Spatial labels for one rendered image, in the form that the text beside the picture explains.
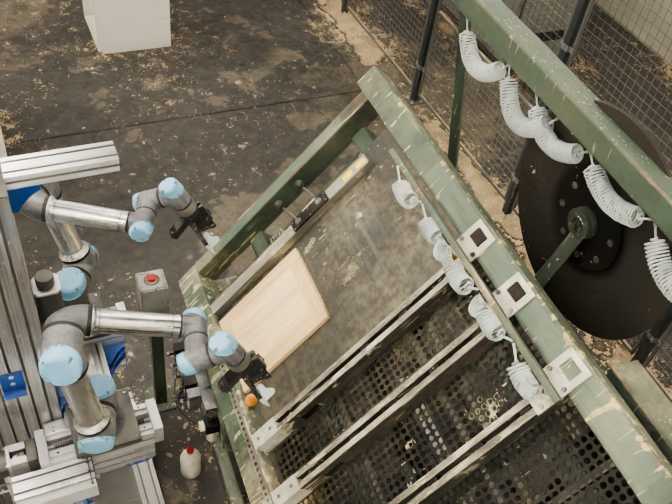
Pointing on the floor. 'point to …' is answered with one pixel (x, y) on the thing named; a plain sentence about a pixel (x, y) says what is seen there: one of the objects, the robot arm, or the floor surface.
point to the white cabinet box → (128, 24)
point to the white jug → (190, 463)
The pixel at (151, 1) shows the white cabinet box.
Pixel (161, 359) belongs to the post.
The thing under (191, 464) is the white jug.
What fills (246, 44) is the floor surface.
